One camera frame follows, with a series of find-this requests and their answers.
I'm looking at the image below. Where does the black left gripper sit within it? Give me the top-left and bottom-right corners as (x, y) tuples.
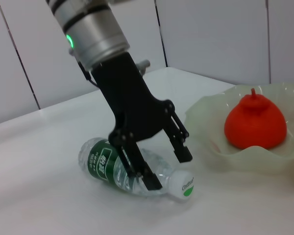
(89, 52), (194, 192)

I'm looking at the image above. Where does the clear water bottle green label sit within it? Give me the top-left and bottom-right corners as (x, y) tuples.
(77, 137), (196, 203)

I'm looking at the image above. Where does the red fruit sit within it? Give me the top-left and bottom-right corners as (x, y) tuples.
(224, 88), (288, 150)

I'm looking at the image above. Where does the translucent glass fruit plate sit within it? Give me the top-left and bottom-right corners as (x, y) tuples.
(185, 83), (294, 176)

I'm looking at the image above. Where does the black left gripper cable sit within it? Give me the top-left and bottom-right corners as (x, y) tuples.
(78, 61), (98, 88)

